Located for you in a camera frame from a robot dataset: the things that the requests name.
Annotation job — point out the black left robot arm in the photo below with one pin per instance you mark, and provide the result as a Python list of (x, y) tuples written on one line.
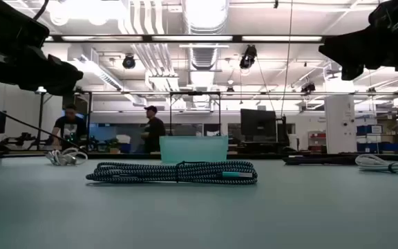
[(5, 20)]

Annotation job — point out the black background robot arm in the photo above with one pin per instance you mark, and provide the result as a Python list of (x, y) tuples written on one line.
[(23, 139)]

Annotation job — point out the black ceiling spotlight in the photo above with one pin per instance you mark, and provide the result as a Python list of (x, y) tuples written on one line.
[(129, 62), (308, 88)]

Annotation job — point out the translucent teal plastic bin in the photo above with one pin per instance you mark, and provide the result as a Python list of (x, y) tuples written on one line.
[(193, 148)]

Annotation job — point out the black overhead light bar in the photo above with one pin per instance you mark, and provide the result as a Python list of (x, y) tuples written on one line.
[(147, 38)]

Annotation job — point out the white square pillar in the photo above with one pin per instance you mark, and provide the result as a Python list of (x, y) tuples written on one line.
[(340, 124)]

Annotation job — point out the black table frame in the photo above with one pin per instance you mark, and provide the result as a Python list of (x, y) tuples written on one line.
[(254, 156)]

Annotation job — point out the silver ventilation duct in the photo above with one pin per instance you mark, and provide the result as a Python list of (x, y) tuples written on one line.
[(204, 58)]

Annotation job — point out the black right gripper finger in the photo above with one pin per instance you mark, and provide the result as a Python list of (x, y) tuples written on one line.
[(335, 50)]

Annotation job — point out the red storage shelf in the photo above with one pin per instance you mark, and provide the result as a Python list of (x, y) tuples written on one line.
[(318, 136)]

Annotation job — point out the black background rig frame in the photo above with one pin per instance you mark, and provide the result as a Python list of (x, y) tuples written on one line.
[(89, 121)]

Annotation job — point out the green potted plant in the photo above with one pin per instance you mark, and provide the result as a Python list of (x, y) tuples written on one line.
[(112, 144)]

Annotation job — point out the person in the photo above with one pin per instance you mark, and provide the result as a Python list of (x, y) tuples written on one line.
[(69, 128), (154, 133)]

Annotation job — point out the black overhead camera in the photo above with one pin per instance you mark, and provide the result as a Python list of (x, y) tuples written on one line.
[(248, 57)]

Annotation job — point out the blue storage shelf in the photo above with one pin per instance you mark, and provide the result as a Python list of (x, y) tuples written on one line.
[(378, 147)]

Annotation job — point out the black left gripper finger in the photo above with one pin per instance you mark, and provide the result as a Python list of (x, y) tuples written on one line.
[(71, 81)]

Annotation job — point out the teal table mat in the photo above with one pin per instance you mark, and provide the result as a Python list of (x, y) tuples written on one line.
[(199, 214)]

